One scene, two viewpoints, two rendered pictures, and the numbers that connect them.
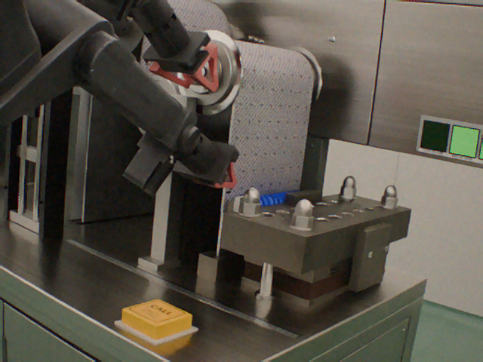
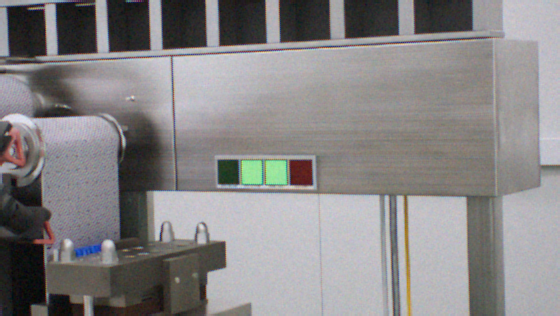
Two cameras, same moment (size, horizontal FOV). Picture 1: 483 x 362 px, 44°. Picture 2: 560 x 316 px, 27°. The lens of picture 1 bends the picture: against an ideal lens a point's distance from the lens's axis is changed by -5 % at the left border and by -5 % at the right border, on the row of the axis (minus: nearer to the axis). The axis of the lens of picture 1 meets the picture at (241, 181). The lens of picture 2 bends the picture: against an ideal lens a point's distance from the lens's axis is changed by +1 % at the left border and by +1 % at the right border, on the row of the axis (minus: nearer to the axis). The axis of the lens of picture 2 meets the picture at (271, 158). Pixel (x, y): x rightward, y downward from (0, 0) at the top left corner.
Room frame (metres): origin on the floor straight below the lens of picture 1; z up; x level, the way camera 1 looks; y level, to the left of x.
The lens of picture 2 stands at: (-1.35, -0.18, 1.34)
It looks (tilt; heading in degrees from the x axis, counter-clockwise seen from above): 3 degrees down; 354
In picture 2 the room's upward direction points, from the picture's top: 2 degrees counter-clockwise
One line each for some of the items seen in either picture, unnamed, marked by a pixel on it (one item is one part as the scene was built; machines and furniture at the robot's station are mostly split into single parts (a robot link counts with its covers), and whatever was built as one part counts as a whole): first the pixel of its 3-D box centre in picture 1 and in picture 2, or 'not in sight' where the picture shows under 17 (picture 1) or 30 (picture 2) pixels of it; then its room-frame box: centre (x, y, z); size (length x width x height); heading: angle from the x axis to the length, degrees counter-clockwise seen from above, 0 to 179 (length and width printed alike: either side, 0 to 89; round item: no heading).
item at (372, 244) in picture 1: (371, 256); (182, 283); (1.05, -0.25, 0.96); 0.10 x 0.03 x 0.11; 142
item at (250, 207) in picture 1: (250, 200); (67, 250); (0.99, -0.02, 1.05); 0.04 x 0.04 x 0.04
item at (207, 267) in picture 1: (256, 254); (86, 303); (1.14, -0.05, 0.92); 0.28 x 0.04 x 0.04; 142
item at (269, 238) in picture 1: (326, 226); (141, 265); (1.09, -0.16, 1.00); 0.40 x 0.16 x 0.06; 142
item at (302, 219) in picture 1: (303, 213); (108, 251); (0.94, -0.10, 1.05); 0.04 x 0.04 x 0.04
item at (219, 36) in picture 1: (209, 72); (17, 150); (1.08, 0.08, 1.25); 0.15 x 0.01 x 0.15; 52
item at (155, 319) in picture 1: (156, 319); not in sight; (0.79, 0.09, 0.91); 0.07 x 0.07 x 0.02; 52
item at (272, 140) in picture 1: (269, 156); (82, 213); (1.13, -0.04, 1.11); 0.23 x 0.01 x 0.18; 142
